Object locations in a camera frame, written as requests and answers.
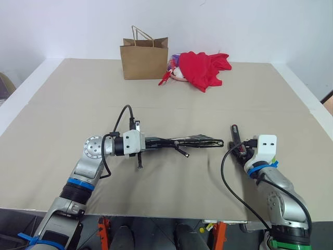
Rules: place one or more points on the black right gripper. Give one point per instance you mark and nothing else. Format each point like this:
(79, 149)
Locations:
(248, 150)

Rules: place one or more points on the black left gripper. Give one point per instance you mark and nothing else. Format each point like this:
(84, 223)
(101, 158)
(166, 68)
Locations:
(148, 143)

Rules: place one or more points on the black grid pouch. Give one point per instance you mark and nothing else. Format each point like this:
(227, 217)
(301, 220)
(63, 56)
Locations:
(197, 142)

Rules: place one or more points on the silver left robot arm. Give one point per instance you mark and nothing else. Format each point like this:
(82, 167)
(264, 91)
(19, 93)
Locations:
(86, 159)

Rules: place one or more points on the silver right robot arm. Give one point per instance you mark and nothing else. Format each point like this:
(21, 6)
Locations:
(283, 198)

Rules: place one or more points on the beige table mat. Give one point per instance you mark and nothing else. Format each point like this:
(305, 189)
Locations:
(166, 104)

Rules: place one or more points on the red and white item pile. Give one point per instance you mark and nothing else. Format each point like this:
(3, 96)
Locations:
(166, 78)

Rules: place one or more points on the red cloth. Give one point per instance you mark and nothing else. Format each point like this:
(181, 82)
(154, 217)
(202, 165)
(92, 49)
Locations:
(200, 69)

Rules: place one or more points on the purple and white package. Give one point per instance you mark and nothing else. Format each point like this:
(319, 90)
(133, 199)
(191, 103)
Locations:
(173, 60)

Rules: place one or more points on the brown paper bag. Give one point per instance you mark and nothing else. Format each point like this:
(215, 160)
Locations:
(143, 61)

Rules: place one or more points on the orange metal clamp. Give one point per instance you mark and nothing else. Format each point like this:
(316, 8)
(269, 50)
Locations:
(104, 231)
(220, 233)

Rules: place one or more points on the small yellow object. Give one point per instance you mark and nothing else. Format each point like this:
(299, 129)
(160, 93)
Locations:
(201, 230)

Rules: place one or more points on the brown wooden furniture corner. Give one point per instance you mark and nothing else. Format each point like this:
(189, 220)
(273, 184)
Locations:
(328, 97)

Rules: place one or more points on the tan chair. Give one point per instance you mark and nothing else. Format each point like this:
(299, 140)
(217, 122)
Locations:
(5, 87)

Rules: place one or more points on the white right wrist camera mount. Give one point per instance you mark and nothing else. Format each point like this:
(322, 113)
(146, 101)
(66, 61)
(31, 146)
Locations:
(267, 145)

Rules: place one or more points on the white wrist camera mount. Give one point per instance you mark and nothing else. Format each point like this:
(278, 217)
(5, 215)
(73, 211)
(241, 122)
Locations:
(267, 145)
(133, 143)

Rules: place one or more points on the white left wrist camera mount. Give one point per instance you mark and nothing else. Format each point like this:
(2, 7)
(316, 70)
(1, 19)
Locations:
(133, 143)

